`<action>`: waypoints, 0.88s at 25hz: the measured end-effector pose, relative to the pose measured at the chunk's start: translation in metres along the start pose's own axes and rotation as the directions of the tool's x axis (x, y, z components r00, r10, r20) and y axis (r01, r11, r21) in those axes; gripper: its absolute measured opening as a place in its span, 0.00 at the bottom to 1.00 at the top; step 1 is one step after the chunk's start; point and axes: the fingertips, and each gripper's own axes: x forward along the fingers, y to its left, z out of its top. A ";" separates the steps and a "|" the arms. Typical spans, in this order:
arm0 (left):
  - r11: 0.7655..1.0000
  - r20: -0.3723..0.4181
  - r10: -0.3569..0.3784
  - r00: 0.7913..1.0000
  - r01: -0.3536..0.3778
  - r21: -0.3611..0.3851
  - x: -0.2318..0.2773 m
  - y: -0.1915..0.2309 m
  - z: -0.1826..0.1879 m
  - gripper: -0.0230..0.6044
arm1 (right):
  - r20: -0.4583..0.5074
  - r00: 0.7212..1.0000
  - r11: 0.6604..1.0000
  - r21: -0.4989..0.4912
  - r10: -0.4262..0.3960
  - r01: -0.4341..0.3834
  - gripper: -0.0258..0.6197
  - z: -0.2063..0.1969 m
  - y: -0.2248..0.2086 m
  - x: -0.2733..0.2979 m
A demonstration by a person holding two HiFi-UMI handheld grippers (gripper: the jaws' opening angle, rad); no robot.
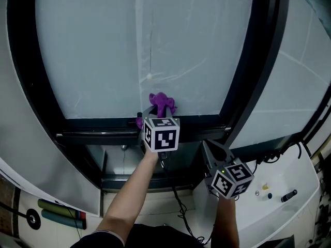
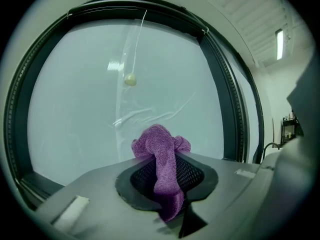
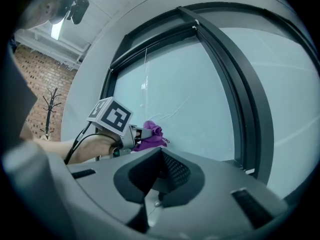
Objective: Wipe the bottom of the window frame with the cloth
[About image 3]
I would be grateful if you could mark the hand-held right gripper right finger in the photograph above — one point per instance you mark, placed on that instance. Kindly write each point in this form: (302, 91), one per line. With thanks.
(215, 204)

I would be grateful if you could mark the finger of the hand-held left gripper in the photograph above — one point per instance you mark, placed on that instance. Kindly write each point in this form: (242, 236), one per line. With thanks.
(143, 133)

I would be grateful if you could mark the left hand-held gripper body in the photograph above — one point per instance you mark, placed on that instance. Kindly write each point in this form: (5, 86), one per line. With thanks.
(112, 116)

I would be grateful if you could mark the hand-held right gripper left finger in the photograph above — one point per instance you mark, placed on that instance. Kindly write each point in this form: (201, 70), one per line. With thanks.
(105, 184)

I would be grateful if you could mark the purple cloth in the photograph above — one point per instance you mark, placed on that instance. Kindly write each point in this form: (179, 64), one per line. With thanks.
(152, 140)

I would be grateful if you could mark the person's left forearm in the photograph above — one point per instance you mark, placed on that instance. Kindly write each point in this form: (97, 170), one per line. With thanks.
(85, 149)

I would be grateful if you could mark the silver floor drain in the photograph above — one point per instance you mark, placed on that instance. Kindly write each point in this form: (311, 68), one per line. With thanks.
(157, 203)

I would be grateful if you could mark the frosted window pane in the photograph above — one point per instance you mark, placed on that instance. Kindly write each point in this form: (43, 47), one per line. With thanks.
(187, 96)
(287, 109)

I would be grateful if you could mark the black coat rack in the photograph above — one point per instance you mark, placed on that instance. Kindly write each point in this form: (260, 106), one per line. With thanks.
(49, 111)

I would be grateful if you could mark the person's black clothing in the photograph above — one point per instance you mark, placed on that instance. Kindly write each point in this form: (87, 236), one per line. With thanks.
(15, 96)

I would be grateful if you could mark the ceiling light panel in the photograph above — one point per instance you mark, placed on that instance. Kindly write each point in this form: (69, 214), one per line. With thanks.
(57, 30)

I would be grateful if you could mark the person's head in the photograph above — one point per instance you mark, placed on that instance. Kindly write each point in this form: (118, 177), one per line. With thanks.
(42, 9)

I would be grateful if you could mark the black head camera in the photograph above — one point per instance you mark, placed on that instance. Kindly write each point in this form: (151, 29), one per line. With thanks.
(79, 9)

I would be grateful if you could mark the black window frame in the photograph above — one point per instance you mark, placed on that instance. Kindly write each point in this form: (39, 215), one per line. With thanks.
(250, 84)

